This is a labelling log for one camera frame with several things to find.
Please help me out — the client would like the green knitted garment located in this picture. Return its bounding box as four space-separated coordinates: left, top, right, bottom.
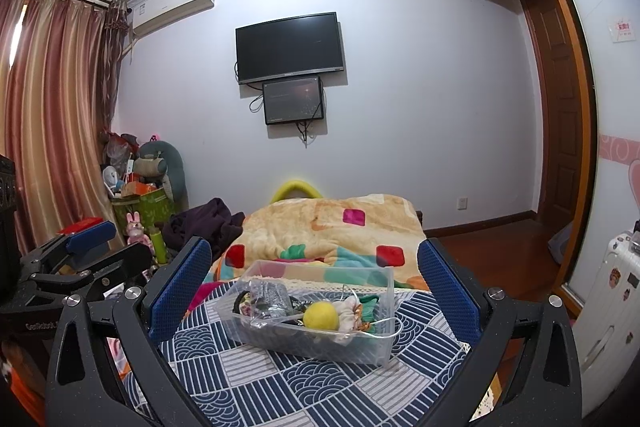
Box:
357 294 390 323

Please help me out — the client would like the white cable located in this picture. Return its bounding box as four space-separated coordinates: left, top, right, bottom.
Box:
342 286 404 340

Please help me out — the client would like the large wall television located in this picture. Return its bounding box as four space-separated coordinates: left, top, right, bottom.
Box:
235 12 346 85

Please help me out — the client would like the white sliding wardrobe door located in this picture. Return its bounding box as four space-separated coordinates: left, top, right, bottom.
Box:
532 0 640 413

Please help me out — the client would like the white air conditioner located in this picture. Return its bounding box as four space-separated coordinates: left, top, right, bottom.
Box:
127 0 217 39

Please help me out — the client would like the dark purple cloth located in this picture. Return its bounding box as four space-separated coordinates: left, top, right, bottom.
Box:
161 197 246 260

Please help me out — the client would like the green cardboard box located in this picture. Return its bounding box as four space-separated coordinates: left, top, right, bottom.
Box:
111 187 176 233

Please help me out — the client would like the white cloth pouch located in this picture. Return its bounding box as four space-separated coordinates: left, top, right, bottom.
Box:
337 296 362 334

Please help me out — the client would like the clear plastic box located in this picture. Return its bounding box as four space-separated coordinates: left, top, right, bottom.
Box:
214 259 396 367

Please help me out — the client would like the wooden door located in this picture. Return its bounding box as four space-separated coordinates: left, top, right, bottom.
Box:
522 0 586 268

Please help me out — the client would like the orange blanket with coloured squares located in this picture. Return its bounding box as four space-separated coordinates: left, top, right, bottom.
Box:
207 193 432 293

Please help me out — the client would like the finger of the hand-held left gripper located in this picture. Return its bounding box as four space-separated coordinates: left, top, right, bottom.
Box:
20 221 117 270
29 243 153 304

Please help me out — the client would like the pink bunny toy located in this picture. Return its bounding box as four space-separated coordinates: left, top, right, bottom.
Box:
125 211 153 253

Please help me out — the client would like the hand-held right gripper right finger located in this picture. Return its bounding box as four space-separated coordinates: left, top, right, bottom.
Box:
417 238 583 427

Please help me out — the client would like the green bottle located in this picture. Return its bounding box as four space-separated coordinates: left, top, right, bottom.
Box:
152 229 168 264

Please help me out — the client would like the yellow arched plush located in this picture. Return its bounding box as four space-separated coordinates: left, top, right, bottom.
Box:
270 180 323 203

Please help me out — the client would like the striped brown curtain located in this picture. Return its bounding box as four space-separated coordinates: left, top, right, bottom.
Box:
0 0 128 253

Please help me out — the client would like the yellow felt ball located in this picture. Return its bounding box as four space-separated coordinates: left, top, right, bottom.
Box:
302 301 342 333

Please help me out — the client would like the red box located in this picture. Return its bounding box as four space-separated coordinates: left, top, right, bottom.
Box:
57 217 103 235

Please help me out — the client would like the black furniture piece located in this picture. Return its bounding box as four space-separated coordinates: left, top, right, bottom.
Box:
0 154 23 303

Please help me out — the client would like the paper label with red print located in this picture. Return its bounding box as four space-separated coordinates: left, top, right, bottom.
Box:
610 20 636 42

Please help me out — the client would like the blue patterned cloth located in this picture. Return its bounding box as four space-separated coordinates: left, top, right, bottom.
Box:
117 289 501 427

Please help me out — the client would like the red plastic bag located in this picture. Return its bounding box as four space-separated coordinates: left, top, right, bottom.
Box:
103 131 138 168

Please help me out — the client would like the grey plush toy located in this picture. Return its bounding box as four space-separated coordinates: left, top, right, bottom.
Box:
135 140 188 203

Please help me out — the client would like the white suitcase with stickers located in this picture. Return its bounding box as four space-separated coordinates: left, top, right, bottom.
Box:
570 229 640 418

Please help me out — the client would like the small wall screen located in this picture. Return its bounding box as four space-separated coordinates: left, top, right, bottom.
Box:
262 76 324 126

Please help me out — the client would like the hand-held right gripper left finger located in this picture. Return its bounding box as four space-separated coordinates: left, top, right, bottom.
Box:
46 237 213 427

